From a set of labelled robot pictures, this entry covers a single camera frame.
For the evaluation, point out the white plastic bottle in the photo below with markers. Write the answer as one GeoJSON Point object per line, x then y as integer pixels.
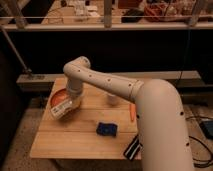
{"type": "Point", "coordinates": [61, 109]}

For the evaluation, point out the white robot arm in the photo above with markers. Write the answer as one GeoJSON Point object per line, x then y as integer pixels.
{"type": "Point", "coordinates": [160, 117]}

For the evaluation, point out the grey metal rail beam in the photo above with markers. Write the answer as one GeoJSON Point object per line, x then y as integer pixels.
{"type": "Point", "coordinates": [182, 79]}

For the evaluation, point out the orange carrot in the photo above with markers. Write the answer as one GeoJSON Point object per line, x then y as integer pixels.
{"type": "Point", "coordinates": [132, 112]}

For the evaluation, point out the blue sponge cloth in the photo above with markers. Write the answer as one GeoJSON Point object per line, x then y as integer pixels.
{"type": "Point", "coordinates": [107, 129]}

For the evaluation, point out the diagonal metal pole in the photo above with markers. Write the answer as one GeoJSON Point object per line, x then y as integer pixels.
{"type": "Point", "coordinates": [26, 69]}

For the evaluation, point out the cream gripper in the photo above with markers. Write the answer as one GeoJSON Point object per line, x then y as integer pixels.
{"type": "Point", "coordinates": [76, 100]}

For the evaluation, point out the wooden table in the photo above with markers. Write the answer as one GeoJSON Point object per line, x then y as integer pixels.
{"type": "Point", "coordinates": [74, 136]}

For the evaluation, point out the dark power adapter box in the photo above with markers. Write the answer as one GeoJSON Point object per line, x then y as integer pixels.
{"type": "Point", "coordinates": [207, 128]}

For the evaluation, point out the translucent plastic cup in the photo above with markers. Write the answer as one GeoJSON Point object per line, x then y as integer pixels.
{"type": "Point", "coordinates": [112, 99]}

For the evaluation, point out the orange ceramic bowl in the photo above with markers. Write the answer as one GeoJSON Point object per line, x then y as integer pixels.
{"type": "Point", "coordinates": [58, 97]}

